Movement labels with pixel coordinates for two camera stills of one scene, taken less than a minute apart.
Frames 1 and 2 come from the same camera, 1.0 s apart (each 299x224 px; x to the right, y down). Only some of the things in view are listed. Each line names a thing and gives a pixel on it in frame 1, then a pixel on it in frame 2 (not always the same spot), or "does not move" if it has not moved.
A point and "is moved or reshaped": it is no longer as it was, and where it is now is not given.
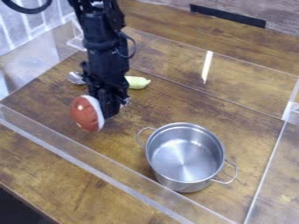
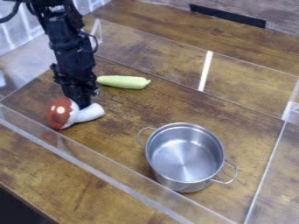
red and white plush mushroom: x=88 y=113 is moved or reshaped
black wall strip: x=260 y=23 does not move
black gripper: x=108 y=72 to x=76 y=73
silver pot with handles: x=186 y=157 does not move
